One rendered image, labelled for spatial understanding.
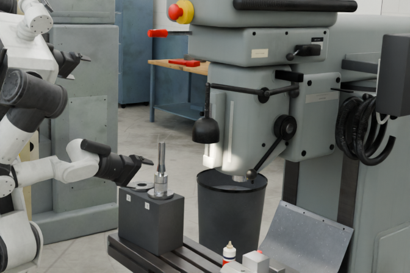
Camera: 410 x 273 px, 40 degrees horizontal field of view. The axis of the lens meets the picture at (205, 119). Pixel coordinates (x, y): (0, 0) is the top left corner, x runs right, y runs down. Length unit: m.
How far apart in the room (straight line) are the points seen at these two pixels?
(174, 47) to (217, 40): 7.32
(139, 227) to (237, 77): 0.75
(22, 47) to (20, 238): 0.61
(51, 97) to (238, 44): 0.51
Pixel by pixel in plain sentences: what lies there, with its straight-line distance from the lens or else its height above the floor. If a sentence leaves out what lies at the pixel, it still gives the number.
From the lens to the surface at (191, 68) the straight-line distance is 7.23.
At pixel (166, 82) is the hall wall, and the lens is 9.02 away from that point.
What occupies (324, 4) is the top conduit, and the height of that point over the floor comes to 1.79.
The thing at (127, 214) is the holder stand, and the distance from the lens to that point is 2.05.
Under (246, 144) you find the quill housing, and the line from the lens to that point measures 1.53.
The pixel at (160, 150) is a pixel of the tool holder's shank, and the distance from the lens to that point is 1.92.
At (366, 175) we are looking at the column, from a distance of 1.86.
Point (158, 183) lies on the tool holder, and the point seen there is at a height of 1.17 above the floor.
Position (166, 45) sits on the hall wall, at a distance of 8.98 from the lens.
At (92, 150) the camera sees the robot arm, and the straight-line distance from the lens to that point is 1.75.
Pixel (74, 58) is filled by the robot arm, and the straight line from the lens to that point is 2.21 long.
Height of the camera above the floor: 1.80
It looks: 12 degrees down
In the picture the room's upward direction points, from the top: 2 degrees clockwise
